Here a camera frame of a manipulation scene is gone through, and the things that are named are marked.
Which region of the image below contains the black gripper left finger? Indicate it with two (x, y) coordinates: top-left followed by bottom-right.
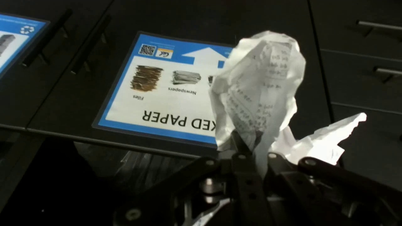
(112, 130), (269, 226)

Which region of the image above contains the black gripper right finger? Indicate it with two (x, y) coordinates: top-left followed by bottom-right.
(256, 151), (402, 226)

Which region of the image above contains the white paper piece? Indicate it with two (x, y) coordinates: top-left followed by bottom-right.
(209, 29), (368, 178)

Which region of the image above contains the black bin door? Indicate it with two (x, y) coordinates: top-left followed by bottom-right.
(0, 0), (114, 131)
(25, 0), (334, 161)

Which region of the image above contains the blue mixed paper sign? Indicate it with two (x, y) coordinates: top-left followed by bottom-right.
(92, 32), (234, 149)
(0, 13), (50, 78)

